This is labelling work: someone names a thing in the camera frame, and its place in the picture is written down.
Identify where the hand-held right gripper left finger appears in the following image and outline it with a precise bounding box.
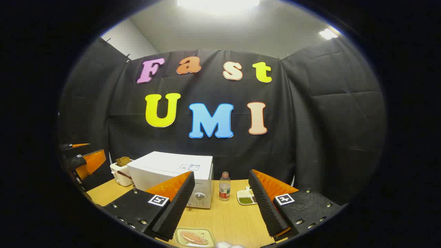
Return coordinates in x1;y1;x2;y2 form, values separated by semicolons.
103;170;196;241

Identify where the white toaster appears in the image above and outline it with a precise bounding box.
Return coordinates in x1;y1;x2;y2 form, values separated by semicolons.
110;157;135;187

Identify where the white microwave oven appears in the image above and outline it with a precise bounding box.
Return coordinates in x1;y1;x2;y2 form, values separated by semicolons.
127;151;214;209

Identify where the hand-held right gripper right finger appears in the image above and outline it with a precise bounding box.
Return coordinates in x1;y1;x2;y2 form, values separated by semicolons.
248;169;346;241

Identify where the clear plastic bottle red label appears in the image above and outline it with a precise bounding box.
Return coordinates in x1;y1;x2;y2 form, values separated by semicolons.
219;171;231;202

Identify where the long ceiling light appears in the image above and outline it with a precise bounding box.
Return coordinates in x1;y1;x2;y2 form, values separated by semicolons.
177;0;260;9

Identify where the black backdrop cloth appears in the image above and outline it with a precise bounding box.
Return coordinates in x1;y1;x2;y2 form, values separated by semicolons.
57;36;388;207

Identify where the pale green square plate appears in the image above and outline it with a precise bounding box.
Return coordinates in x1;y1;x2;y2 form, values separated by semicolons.
174;227;217;248

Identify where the small ceiling light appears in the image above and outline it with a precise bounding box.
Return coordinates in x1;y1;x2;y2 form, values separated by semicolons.
319;28;340;40

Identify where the white divided dish with beans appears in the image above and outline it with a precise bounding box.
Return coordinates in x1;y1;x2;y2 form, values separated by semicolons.
236;186;258;206

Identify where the pink sugared bread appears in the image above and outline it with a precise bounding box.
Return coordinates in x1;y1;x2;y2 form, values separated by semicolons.
180;231;209;246

